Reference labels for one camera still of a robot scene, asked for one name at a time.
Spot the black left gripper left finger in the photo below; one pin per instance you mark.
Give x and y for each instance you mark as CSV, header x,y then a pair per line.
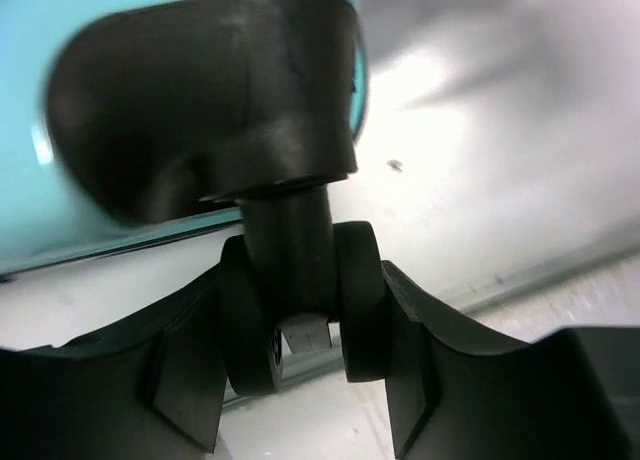
x,y
149,386

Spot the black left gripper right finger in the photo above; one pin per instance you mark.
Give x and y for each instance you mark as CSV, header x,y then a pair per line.
x,y
457,389

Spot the teal suitcase with grey lining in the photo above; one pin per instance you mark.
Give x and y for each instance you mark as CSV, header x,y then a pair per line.
x,y
118,115

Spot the silver mounting rail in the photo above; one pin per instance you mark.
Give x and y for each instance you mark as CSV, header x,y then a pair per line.
x,y
535,301

